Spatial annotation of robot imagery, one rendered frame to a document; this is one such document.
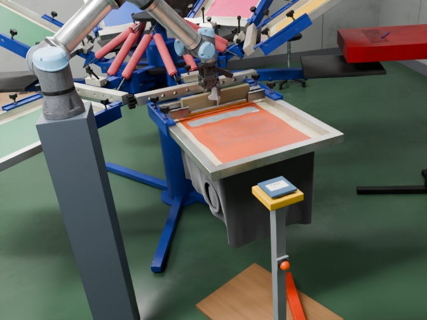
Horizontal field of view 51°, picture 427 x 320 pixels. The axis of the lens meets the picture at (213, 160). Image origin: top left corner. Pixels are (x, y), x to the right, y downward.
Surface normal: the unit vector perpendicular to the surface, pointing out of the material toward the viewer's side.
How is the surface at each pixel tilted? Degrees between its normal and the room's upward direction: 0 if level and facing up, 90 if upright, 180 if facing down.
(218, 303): 0
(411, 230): 0
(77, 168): 90
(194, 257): 0
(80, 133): 90
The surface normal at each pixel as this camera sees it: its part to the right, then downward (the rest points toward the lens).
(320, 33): 0.14, 0.45
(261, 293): -0.08, -0.88
